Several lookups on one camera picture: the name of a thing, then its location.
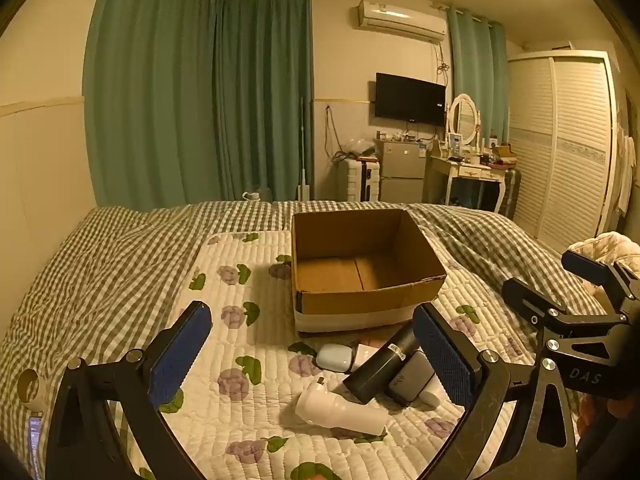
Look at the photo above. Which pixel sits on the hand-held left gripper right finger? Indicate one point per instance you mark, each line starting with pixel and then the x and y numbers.
pixel 446 357

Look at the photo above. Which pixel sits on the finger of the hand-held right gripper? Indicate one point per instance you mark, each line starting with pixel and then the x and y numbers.
pixel 586 263
pixel 525 300

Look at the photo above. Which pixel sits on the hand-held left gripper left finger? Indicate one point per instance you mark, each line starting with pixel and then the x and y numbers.
pixel 176 356

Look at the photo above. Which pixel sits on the small white oval case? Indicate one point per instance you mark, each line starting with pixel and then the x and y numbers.
pixel 432 396

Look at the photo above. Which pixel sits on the grey rounded case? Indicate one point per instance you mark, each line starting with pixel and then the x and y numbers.
pixel 410 377

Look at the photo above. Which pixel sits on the black cylindrical bottle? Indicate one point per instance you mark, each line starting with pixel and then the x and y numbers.
pixel 382 362

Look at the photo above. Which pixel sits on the small pink white box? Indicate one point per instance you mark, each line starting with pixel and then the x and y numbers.
pixel 370 351

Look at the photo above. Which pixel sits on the light blue earbud case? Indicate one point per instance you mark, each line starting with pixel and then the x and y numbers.
pixel 335 358

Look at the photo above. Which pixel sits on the white plug-in device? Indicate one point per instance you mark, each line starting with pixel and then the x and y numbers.
pixel 340 412

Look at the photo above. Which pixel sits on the brown cardboard box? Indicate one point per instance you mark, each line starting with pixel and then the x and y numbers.
pixel 350 272

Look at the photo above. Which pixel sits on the white padded jacket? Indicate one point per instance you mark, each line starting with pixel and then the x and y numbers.
pixel 607 247

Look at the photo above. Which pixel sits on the floral quilted mat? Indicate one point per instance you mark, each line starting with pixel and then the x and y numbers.
pixel 240 320

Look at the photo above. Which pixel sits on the hanging white towels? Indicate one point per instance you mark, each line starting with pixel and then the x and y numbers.
pixel 627 170

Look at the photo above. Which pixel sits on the dark green suitcase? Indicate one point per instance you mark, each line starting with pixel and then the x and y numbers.
pixel 511 191

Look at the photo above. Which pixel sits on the white louvred wardrobe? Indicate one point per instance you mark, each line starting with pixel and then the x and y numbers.
pixel 560 145

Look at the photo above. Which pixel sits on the small brown box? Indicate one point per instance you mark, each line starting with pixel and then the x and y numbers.
pixel 502 151

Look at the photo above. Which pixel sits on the white dressing table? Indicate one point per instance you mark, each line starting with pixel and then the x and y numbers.
pixel 465 170

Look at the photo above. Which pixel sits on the white tape roll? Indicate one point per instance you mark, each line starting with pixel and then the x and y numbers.
pixel 31 399

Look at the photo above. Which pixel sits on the smartphone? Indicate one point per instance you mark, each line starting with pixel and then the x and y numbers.
pixel 36 440

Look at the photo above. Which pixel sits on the silver small fridge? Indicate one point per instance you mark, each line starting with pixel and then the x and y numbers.
pixel 402 172

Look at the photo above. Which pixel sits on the white oval mirror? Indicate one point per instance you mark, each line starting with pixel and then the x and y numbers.
pixel 462 117

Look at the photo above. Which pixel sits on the white suitcase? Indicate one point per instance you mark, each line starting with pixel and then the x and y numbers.
pixel 361 180

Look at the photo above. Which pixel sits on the narrow green curtain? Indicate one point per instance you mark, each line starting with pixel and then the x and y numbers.
pixel 477 70

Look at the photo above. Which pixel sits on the clear plastic bag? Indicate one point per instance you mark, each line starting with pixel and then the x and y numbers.
pixel 361 147

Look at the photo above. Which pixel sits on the white mop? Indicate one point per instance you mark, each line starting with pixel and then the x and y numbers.
pixel 303 160

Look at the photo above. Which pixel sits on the wide green curtain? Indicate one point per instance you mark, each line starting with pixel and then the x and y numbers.
pixel 150 90

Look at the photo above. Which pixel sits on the green window curtain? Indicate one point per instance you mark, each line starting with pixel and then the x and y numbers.
pixel 265 95

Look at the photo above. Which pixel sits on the white air conditioner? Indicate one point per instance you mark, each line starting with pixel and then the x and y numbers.
pixel 400 20

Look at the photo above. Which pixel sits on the black wall television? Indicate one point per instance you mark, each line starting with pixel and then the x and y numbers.
pixel 410 99

